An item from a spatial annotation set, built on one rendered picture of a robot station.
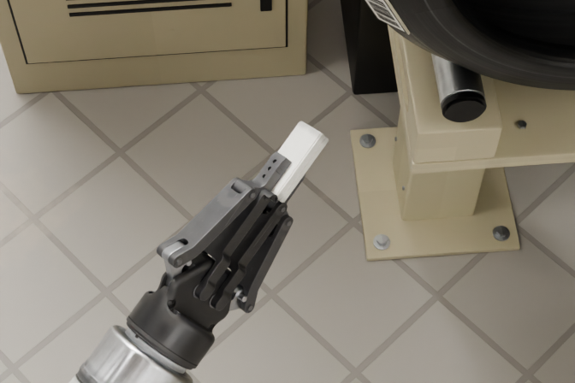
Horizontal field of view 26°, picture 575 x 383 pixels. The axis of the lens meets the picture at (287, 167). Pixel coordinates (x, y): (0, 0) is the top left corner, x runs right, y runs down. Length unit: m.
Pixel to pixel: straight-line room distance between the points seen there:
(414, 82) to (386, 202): 0.92
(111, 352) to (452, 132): 0.43
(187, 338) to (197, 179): 1.19
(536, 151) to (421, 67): 0.15
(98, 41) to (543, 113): 1.08
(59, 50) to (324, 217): 0.56
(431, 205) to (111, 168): 0.58
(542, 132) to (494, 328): 0.82
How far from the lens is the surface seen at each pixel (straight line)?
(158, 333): 1.07
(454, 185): 2.12
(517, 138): 1.36
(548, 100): 1.39
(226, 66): 2.33
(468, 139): 1.30
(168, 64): 2.32
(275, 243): 1.12
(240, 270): 1.10
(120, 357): 1.08
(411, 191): 2.11
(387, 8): 1.10
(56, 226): 2.23
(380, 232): 2.18
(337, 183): 2.24
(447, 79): 1.25
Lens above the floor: 1.92
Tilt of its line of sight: 58 degrees down
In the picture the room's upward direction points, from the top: straight up
